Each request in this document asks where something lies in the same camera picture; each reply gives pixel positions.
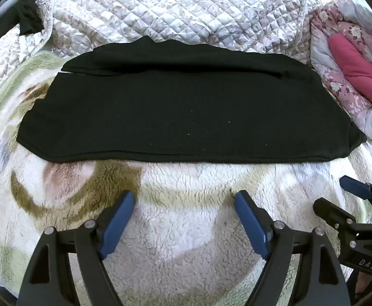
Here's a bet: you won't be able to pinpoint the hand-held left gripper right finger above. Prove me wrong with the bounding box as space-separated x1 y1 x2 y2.
234 190 352 306

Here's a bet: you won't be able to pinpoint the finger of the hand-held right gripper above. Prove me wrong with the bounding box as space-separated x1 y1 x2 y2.
339 175 372 205
313 198 357 230

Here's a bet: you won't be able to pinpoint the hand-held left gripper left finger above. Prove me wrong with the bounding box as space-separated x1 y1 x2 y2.
16 190 136 306

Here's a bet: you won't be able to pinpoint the black pants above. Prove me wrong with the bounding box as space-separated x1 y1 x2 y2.
16 35 367 164

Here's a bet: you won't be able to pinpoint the floral fleece blanket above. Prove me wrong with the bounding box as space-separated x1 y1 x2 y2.
0 51 372 306

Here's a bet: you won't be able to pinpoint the pink floral comforter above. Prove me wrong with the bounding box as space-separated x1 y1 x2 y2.
310 0 372 151

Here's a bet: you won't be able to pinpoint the plain pink cloth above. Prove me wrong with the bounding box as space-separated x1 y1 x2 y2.
329 34 372 107

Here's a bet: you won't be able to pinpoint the quilted leaf-print bedspread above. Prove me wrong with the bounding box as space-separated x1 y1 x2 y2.
0 0 314 109

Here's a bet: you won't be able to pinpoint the dark cloth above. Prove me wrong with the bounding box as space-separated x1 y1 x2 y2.
0 0 44 39

